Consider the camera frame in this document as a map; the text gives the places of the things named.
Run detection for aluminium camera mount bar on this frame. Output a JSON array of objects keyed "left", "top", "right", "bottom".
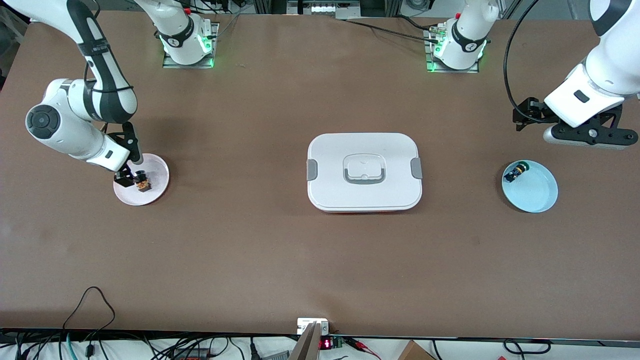
[{"left": 290, "top": 318, "right": 331, "bottom": 360}]

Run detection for light blue round plate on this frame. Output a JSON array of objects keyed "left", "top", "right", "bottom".
[{"left": 501, "top": 159, "right": 559, "bottom": 214}]

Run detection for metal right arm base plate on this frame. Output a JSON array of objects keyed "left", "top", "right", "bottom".
[{"left": 162, "top": 22, "right": 220, "bottom": 69}]

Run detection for black looped table cable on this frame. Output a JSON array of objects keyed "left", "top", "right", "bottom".
[{"left": 62, "top": 286, "right": 117, "bottom": 346}]

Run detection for small black cable loop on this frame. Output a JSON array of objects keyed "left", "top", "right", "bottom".
[{"left": 502, "top": 338, "right": 552, "bottom": 356}]

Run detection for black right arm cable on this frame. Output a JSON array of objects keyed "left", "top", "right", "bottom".
[{"left": 80, "top": 0, "right": 137, "bottom": 131}]

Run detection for red clip lead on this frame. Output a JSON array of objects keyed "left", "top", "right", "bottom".
[{"left": 349, "top": 337, "right": 382, "bottom": 360}]

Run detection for pink round plate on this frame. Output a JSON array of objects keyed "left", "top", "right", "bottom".
[{"left": 113, "top": 153, "right": 170, "bottom": 207}]

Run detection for white lidded box grey latches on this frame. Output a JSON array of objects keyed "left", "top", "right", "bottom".
[{"left": 306, "top": 132, "right": 423, "bottom": 214}]

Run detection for aluminium frame with white light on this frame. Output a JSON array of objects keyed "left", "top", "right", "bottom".
[{"left": 287, "top": 0, "right": 362, "bottom": 20}]

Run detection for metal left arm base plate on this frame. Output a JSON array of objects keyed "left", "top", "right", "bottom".
[{"left": 424, "top": 27, "right": 480, "bottom": 74}]

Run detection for brown cardboard box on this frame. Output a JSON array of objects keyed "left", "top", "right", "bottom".
[{"left": 397, "top": 340, "right": 437, "bottom": 360}]

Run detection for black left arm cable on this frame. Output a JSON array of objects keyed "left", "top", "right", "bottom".
[{"left": 504, "top": 0, "right": 543, "bottom": 124}]

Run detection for black cable to arm base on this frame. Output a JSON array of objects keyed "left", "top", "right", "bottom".
[{"left": 345, "top": 18, "right": 443, "bottom": 45}]

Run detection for small blue yellow part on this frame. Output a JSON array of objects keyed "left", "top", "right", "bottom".
[{"left": 504, "top": 162, "right": 531, "bottom": 183}]

